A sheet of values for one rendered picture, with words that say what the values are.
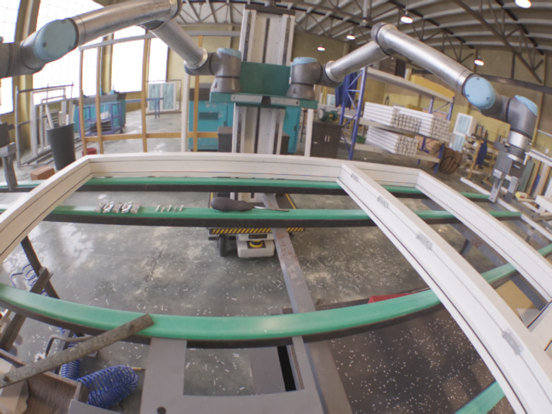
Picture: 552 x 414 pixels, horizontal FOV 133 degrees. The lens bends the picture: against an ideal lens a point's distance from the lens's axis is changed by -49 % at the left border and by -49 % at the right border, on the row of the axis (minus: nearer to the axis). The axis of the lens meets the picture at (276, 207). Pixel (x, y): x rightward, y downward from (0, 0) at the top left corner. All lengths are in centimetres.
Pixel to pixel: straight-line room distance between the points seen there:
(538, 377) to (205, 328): 52
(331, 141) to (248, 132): 300
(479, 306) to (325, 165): 70
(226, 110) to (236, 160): 356
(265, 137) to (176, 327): 152
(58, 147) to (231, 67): 383
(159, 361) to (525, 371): 55
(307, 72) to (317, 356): 142
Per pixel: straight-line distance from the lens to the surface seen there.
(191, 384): 125
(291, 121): 451
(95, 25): 68
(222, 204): 59
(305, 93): 149
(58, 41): 60
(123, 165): 95
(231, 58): 144
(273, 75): 162
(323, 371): 38
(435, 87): 596
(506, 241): 90
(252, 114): 169
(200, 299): 153
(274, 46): 173
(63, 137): 471
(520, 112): 89
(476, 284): 49
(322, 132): 446
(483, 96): 78
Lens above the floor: 116
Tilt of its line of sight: 27 degrees down
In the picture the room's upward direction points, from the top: 6 degrees clockwise
